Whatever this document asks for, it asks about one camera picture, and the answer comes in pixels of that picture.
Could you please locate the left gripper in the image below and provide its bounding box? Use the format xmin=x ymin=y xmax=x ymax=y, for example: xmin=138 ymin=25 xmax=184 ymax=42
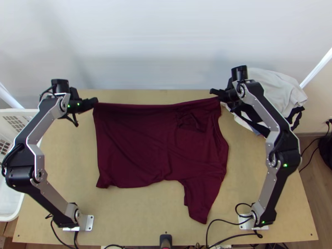
xmin=76 ymin=97 xmax=99 ymax=114

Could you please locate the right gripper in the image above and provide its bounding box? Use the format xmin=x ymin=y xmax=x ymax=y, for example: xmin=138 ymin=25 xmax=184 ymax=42
xmin=209 ymin=88 xmax=238 ymax=103

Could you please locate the maroon t-shirt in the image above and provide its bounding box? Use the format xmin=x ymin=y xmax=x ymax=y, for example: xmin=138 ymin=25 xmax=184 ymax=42
xmin=92 ymin=97 xmax=230 ymax=225

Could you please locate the pile of folded clothes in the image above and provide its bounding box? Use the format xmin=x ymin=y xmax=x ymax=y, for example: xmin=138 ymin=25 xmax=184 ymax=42
xmin=220 ymin=67 xmax=309 ymax=137

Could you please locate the white pole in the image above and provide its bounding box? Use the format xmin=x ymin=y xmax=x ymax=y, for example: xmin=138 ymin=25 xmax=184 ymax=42
xmin=0 ymin=81 xmax=24 ymax=110
xmin=299 ymin=46 xmax=332 ymax=90

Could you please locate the white laundry basket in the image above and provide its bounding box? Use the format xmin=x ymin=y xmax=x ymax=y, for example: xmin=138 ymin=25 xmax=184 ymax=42
xmin=0 ymin=108 xmax=44 ymax=222

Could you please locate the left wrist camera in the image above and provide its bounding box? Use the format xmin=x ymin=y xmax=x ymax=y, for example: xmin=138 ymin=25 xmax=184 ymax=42
xmin=69 ymin=87 xmax=82 ymax=101

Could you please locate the black cable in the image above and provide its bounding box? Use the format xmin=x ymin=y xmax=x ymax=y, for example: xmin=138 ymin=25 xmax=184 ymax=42
xmin=62 ymin=111 xmax=79 ymax=128
xmin=205 ymin=219 xmax=263 ymax=249
xmin=45 ymin=213 xmax=79 ymax=249
xmin=298 ymin=137 xmax=328 ymax=173

